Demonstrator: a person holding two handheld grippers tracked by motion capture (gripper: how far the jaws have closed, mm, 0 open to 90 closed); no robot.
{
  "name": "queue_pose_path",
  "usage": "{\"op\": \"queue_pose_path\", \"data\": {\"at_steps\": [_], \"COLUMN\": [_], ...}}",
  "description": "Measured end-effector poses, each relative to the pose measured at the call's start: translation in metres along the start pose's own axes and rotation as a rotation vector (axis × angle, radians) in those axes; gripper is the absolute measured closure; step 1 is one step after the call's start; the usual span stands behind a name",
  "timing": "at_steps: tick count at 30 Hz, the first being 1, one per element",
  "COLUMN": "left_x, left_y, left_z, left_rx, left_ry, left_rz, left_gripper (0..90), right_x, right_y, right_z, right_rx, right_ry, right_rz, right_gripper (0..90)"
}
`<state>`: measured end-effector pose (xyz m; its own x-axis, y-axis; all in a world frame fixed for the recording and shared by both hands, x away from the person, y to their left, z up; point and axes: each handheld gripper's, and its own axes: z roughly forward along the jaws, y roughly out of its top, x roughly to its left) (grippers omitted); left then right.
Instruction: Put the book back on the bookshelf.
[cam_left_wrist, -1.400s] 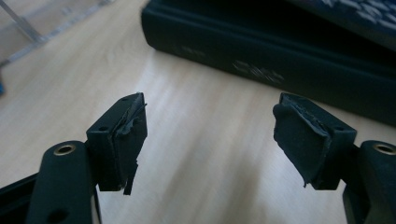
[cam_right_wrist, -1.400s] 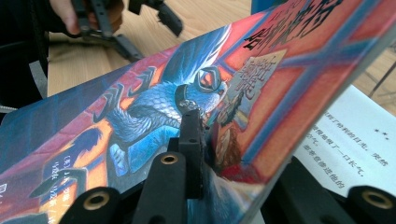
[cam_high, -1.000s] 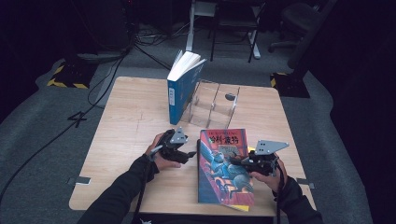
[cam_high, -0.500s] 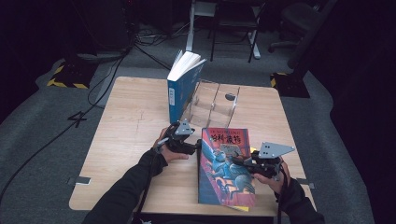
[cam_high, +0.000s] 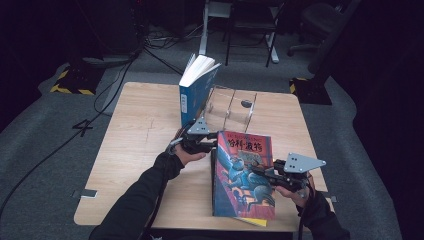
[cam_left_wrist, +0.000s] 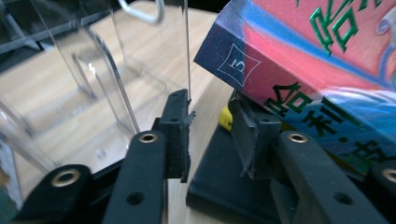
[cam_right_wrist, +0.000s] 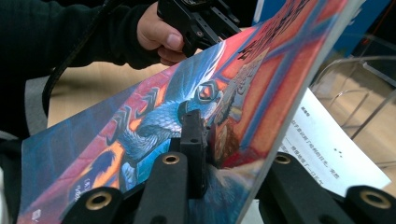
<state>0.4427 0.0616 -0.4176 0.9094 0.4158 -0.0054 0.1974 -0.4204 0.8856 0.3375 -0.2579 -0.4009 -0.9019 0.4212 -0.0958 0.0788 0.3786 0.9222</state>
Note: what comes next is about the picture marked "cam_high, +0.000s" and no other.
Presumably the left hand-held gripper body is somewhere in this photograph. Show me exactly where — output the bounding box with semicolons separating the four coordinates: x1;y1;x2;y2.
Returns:
181;116;211;155

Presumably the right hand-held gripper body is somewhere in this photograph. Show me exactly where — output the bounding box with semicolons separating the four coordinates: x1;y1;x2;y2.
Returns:
274;152;327;194

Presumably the red illustrated book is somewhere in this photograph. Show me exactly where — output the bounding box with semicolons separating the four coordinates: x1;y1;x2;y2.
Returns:
212;130;277;221

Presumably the clear acrylic book rack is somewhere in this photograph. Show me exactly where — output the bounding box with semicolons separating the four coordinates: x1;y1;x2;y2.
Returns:
199;84;258;134

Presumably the blue book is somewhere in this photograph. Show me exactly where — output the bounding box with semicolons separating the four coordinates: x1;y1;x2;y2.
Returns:
178;53;222;128

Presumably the yellow book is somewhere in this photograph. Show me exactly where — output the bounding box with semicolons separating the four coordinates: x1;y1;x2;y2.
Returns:
233;216;268;228

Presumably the person's left hand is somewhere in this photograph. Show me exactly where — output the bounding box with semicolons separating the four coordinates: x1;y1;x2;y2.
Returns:
173;128;208;166

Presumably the person's right hand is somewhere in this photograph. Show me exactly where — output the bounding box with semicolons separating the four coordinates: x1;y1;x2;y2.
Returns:
275;181;316;209

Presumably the grey tape strip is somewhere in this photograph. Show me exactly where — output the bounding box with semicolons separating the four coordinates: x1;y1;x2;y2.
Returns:
319;190;338;203
72;188;98;200

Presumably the yellow black striped base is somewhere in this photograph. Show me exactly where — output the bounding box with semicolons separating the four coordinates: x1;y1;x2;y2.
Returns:
49;64;105;96
289;77;333;106

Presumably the white desk leg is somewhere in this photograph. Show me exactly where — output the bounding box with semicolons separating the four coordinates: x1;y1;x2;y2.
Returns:
265;31;280;64
198;0;232;57

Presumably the black slanted stand pole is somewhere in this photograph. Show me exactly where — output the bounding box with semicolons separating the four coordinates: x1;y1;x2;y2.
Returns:
306;0;363;75

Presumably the dark equipment cabinet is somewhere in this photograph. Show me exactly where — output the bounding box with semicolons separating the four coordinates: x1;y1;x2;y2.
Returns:
75;0;148;65

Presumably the dark office chair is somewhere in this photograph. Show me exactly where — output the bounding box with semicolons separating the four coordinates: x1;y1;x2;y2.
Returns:
287;1;344;58

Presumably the right hand-held gripper cable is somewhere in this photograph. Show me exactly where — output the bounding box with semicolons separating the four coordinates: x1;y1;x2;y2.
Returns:
297;179;318;240

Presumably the hand-held gripper cable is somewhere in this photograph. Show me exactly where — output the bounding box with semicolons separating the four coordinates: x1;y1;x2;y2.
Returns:
143;137;175;240
297;179;318;240

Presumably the left hand-held gripper cable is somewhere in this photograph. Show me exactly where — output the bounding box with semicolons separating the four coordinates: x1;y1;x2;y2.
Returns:
143;137;175;240

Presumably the tangled floor cable bundle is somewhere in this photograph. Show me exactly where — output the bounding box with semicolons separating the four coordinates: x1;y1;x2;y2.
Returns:
144;22;205;51

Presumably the black chair frame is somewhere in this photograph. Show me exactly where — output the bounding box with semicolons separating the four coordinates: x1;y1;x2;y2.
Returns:
224;0;285;68

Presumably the long black floor cable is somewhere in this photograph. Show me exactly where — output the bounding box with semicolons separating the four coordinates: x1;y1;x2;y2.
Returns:
0;54;138;221

